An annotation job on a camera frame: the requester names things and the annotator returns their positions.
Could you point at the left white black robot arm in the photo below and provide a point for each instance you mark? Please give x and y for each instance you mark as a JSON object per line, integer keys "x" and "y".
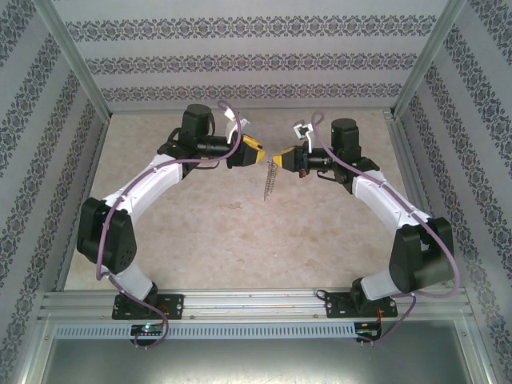
{"x": 152, "y": 180}

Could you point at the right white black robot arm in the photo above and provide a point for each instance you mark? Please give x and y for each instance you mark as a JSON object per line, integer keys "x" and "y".
{"x": 384, "y": 200}

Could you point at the grey metal sheet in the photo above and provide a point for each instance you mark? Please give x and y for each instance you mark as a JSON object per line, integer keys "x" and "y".
{"x": 256, "y": 360}

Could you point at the aluminium side rail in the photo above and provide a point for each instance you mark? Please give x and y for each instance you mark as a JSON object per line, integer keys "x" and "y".
{"x": 416, "y": 160}
{"x": 85, "y": 196}

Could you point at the aluminium frame post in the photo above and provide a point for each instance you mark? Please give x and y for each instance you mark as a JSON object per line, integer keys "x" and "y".
{"x": 72, "y": 56}
{"x": 430, "y": 52}

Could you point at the aluminium mounting rail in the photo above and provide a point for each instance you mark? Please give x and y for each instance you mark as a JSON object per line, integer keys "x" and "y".
{"x": 256, "y": 304}

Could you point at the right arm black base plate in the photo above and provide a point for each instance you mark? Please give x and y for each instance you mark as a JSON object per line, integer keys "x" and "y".
{"x": 336, "y": 306}

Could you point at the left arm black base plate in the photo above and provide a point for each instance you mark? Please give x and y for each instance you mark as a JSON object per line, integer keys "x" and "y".
{"x": 174, "y": 306}

